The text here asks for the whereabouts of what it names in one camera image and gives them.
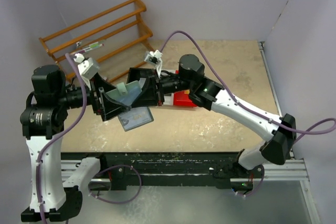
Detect white plastic bin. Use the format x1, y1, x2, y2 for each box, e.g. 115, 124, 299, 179
160, 70, 175, 106

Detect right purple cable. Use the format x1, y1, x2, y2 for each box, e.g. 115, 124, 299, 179
160, 30, 336, 198

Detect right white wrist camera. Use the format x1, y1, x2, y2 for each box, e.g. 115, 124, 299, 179
144, 50, 163, 77

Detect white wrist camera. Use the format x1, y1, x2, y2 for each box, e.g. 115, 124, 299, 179
74, 53, 100, 80
144, 50, 163, 77

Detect pens on rack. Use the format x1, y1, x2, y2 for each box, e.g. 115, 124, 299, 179
70, 41, 104, 56

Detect white crest card in holder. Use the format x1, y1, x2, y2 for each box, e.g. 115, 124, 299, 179
118, 107, 154, 132

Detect black plastic bin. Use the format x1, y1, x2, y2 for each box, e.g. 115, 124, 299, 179
127, 68, 155, 88

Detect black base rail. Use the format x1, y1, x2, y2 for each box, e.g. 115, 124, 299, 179
61, 152, 264, 190

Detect red plastic bin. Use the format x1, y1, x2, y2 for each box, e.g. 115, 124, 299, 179
172, 69, 199, 108

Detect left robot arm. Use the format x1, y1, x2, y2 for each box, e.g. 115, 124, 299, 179
20, 61, 117, 223

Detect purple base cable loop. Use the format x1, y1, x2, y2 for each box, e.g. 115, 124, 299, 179
88, 165, 142, 205

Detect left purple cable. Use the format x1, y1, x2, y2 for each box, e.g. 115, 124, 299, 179
36, 52, 89, 224

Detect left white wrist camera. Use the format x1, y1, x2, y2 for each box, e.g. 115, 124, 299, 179
74, 53, 100, 80

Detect wooden rack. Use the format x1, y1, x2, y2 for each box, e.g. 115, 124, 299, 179
38, 0, 159, 83

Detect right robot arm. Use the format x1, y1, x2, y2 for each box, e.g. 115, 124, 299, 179
128, 50, 296, 170

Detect green card holder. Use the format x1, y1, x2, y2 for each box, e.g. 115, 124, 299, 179
104, 80, 154, 132

